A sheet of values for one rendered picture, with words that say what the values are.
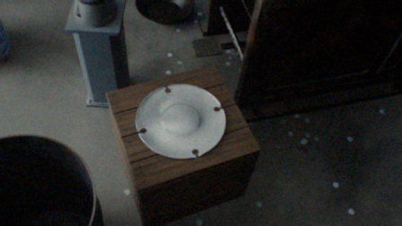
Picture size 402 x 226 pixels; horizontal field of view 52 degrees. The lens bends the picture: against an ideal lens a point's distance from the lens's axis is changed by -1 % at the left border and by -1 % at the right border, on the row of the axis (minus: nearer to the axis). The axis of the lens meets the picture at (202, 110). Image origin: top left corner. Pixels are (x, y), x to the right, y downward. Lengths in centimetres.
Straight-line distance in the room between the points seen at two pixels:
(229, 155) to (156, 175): 23
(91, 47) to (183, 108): 42
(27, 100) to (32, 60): 23
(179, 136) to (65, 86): 77
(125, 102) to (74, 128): 44
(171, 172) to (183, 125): 17
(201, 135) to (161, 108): 17
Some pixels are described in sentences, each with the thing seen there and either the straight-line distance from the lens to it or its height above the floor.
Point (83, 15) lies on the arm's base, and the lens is 150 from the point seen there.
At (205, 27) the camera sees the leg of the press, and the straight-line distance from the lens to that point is 211.
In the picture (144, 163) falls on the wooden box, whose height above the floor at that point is 35.
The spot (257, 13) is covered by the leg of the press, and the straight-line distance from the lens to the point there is 142.
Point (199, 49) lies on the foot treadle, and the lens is 182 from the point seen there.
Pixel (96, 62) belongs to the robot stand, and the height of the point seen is 28.
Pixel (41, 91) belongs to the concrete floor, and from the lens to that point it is 195.
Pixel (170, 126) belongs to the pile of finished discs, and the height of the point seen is 36.
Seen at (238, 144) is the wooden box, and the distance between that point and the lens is 133.
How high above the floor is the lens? 148
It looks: 54 degrees down
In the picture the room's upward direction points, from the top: 7 degrees clockwise
